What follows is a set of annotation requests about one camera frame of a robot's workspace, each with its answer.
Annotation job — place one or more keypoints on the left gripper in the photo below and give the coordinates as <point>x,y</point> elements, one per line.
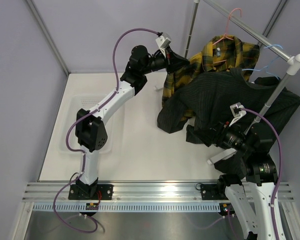
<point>171,60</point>

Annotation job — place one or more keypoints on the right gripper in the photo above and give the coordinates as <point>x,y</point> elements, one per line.
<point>219,130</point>

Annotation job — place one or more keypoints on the yellow plaid shirt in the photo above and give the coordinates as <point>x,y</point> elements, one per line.
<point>198,65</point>

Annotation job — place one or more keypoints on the pink wire hanger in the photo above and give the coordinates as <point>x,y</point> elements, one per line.
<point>227,35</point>

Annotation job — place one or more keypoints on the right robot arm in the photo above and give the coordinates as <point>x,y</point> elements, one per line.
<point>253,196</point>

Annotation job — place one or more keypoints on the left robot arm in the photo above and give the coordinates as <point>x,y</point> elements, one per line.
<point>90,126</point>

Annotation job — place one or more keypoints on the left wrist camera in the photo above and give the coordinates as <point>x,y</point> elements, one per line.
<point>163,41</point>

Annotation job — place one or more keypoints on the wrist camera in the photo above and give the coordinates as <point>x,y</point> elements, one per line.
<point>237,112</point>
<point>163,41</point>

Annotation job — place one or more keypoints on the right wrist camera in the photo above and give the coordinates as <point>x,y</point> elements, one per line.
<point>237,112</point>

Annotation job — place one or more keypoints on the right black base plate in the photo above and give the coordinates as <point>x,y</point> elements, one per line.
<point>210,191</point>

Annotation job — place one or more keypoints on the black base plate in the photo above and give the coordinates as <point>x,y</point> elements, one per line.
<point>91,192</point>
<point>210,191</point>

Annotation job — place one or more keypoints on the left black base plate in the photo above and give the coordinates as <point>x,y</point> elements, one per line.
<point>91,192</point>

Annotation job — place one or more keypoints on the white slotted cable duct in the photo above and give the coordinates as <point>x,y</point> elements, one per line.
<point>115,207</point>

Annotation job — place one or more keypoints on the aluminium mounting rail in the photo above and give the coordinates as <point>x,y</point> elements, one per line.
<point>132,191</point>

